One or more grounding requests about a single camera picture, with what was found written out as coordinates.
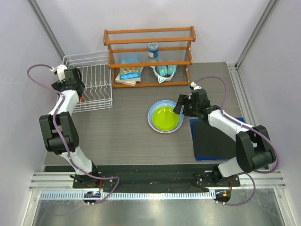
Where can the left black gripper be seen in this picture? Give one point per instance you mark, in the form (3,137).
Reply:
(58,85)

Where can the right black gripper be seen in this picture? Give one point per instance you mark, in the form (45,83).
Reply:
(184,100)

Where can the light blue plate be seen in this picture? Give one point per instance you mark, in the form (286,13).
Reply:
(163,103)

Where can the green plate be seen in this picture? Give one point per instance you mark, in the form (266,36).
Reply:
(164,119)

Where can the pink plate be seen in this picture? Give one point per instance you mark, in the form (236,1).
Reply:
(181,117)

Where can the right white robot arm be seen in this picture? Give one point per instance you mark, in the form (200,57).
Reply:
(243,148)

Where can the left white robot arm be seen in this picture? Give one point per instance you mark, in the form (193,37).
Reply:
(58,130)

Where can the orange wooden shelf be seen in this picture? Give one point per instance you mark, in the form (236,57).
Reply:
(174,49)

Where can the black cloth mat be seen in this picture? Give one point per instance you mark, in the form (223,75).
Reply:
(211,141)

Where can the lower paperback book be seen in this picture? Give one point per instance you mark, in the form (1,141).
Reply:
(130,83)

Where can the colourful paperback book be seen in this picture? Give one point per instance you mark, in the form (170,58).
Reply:
(130,74)

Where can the clear bottle blue cap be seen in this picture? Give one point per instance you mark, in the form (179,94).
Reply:
(153,52)

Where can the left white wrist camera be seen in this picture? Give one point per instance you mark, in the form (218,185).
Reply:
(59,71)

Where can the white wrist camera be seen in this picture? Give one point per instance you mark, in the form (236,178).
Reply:
(59,71)
(194,87)

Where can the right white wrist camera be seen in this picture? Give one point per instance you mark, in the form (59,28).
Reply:
(194,87)

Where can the white wire dish rack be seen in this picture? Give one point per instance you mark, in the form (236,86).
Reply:
(96,77)

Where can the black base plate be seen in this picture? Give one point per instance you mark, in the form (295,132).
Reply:
(154,178)

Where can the white slotted cable duct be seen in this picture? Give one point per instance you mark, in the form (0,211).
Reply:
(93,195)

